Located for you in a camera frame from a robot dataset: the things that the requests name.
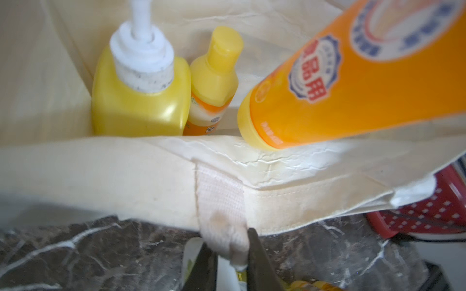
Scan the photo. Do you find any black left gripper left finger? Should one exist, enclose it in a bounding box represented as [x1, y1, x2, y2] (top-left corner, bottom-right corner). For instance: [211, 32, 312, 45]
[182, 242, 218, 291]

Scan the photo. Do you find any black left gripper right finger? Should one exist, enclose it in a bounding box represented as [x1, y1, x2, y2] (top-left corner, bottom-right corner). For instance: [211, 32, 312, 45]
[246, 228, 285, 291]

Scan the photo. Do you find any large yellow pump soap bottle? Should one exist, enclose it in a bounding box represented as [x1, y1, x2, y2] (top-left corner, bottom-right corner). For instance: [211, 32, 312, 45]
[92, 1, 191, 137]

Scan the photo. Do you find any orange soap bottle back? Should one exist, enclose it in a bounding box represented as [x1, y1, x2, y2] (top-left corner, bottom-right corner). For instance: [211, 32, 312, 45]
[183, 26, 244, 136]

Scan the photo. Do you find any orange soap bottle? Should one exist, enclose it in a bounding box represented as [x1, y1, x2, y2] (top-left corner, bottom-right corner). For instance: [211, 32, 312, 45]
[183, 26, 244, 136]
[237, 1, 466, 151]

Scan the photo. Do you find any cream Starry Night tote bag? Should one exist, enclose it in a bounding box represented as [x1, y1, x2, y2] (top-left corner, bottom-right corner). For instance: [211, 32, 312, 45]
[1, 1, 466, 256]

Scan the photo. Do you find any white bottle green cap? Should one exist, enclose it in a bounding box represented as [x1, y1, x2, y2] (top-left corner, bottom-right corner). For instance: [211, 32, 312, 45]
[180, 237, 247, 291]

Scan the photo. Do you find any red polka dot toaster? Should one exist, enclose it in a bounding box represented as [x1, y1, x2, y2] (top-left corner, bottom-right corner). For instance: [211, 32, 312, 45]
[365, 156, 466, 243]

